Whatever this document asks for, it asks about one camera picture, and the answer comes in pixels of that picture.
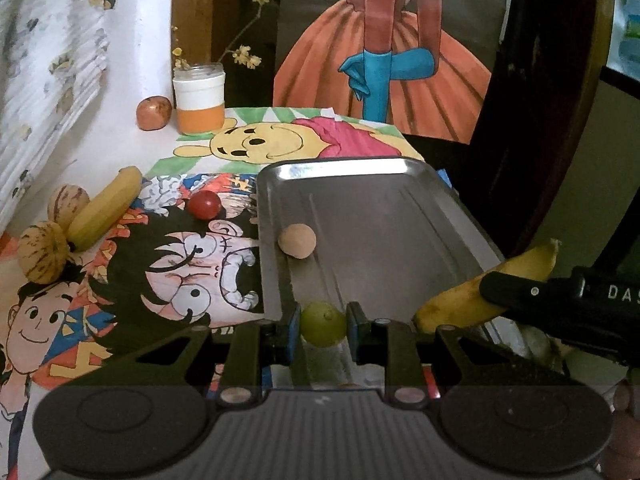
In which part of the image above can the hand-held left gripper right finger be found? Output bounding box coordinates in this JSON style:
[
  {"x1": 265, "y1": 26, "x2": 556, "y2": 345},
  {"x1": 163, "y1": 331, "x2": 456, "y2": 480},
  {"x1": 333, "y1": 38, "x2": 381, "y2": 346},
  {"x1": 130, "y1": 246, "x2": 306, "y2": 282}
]
[{"x1": 346, "y1": 301, "x2": 577, "y2": 407}]

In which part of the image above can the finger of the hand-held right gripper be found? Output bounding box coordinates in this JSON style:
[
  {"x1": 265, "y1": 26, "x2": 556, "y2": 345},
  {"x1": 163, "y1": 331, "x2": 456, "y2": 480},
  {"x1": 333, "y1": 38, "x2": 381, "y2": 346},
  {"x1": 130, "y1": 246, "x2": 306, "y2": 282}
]
[{"x1": 478, "y1": 271, "x2": 581, "y2": 321}]

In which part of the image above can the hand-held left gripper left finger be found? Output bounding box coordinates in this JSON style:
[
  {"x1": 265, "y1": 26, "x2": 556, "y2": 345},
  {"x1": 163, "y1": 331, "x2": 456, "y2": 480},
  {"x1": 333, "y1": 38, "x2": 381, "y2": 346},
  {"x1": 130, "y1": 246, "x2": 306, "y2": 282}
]
[{"x1": 100, "y1": 302, "x2": 304, "y2": 407}]

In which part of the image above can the green grape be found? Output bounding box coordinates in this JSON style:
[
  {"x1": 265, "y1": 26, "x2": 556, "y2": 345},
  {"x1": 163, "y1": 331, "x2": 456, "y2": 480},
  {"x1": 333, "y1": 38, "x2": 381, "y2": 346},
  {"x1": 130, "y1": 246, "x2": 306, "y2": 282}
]
[{"x1": 300, "y1": 300, "x2": 349, "y2": 349}]

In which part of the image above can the yellow banana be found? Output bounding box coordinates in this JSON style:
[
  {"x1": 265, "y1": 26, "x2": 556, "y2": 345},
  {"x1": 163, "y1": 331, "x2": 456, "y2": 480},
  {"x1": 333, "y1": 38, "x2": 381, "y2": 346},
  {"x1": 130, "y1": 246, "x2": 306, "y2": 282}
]
[
  {"x1": 67, "y1": 165, "x2": 145, "y2": 252},
  {"x1": 412, "y1": 238, "x2": 561, "y2": 336}
]

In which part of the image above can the brown longan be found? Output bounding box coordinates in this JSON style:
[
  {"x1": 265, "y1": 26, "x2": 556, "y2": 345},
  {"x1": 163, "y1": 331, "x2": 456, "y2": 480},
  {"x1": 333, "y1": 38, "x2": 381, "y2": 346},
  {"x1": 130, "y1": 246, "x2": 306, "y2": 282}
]
[{"x1": 278, "y1": 223, "x2": 317, "y2": 260}]

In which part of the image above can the metal tray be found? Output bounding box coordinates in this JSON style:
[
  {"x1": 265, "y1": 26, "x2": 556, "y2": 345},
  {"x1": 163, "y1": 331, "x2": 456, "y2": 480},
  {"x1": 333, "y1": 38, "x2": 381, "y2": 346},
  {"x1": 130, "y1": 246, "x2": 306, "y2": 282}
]
[{"x1": 255, "y1": 157, "x2": 567, "y2": 392}]

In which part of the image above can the red cherry tomato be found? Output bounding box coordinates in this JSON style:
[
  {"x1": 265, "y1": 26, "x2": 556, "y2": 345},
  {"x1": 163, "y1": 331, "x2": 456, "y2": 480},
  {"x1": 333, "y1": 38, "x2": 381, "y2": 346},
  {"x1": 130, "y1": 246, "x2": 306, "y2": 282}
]
[{"x1": 187, "y1": 189, "x2": 223, "y2": 220}]

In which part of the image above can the large striped pepino melon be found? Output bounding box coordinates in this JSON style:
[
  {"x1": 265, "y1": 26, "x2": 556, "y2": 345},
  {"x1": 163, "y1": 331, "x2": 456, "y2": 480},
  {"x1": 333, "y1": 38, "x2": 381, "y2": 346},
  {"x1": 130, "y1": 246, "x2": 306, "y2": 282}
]
[{"x1": 18, "y1": 221, "x2": 71, "y2": 285}]

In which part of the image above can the small striped pepino melon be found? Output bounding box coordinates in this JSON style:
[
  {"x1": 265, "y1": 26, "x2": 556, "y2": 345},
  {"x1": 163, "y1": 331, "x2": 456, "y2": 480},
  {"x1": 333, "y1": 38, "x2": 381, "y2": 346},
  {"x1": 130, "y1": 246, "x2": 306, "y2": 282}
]
[{"x1": 46, "y1": 184, "x2": 91, "y2": 231}]

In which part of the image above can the person's right hand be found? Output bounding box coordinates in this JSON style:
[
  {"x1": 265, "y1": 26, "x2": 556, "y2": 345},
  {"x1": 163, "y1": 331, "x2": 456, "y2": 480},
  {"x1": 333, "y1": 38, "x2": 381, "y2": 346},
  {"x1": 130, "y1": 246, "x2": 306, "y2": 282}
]
[{"x1": 611, "y1": 377, "x2": 640, "y2": 480}]

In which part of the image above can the cartoon printed table cover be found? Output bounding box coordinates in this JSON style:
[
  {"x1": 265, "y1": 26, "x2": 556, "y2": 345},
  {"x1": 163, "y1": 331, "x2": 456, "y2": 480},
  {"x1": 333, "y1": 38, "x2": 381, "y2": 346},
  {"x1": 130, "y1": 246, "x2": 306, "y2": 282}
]
[{"x1": 0, "y1": 170, "x2": 282, "y2": 480}]

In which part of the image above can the yellow bear drawing sheet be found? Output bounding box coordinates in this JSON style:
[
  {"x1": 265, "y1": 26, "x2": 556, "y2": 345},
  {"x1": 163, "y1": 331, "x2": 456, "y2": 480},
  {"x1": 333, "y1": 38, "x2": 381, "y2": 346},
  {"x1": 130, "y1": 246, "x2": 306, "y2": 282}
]
[{"x1": 172, "y1": 106, "x2": 427, "y2": 182}]

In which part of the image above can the white orange glass jar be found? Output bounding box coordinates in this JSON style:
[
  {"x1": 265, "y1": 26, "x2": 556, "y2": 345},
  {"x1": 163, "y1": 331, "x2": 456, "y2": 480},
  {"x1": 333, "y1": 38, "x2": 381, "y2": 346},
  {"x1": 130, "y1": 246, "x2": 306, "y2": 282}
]
[{"x1": 172, "y1": 63, "x2": 227, "y2": 136}]

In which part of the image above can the red brown apple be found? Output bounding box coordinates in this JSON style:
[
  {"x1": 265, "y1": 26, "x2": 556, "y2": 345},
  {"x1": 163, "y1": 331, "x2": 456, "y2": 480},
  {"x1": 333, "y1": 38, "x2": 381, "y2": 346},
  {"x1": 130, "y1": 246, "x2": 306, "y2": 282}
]
[{"x1": 136, "y1": 95, "x2": 174, "y2": 133}]

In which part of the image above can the yellow flower twig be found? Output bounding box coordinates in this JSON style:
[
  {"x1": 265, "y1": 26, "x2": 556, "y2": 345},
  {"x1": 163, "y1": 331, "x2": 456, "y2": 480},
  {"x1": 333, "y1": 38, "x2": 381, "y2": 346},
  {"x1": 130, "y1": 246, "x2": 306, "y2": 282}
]
[{"x1": 170, "y1": 0, "x2": 282, "y2": 72}]

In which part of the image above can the white cartoon printed blanket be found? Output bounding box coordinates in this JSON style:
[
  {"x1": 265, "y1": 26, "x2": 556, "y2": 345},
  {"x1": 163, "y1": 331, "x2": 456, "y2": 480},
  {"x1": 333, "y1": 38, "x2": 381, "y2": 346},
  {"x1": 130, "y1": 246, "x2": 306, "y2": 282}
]
[{"x1": 0, "y1": 0, "x2": 124, "y2": 232}]

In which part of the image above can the orange dress wall poster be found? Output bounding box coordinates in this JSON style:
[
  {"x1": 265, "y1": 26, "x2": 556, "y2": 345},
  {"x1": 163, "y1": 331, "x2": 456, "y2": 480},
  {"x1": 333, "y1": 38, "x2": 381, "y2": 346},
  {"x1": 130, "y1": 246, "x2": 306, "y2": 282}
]
[{"x1": 272, "y1": 0, "x2": 507, "y2": 147}]

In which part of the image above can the brown wooden door frame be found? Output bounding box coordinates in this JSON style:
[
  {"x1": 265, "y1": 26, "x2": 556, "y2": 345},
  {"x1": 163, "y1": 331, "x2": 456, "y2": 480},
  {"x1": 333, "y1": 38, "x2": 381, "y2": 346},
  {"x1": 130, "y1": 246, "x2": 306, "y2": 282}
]
[{"x1": 171, "y1": 0, "x2": 222, "y2": 72}]

